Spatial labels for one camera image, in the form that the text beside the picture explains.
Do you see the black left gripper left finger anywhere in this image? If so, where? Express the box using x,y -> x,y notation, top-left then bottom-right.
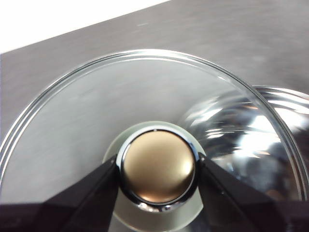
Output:
0,156 -> 122,232

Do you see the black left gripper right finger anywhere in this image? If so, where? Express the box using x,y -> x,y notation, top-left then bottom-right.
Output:
196,156 -> 309,232

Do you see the pale green electric cooking pot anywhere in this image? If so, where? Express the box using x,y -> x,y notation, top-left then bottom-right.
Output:
251,85 -> 309,203

